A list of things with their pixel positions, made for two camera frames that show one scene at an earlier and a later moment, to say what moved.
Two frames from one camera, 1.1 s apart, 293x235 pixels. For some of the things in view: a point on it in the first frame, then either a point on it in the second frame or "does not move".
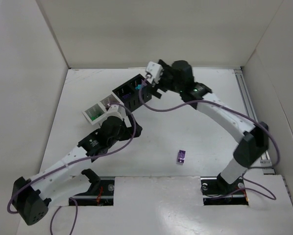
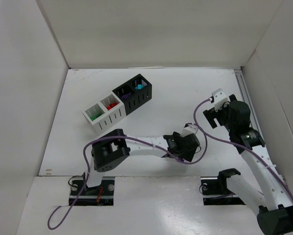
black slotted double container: [128, 93] does not move
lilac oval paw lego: [126, 96] does not move
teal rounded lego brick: [138, 87] does not move
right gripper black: [161, 82] → [212, 116]
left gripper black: [133, 125] → [189, 148]
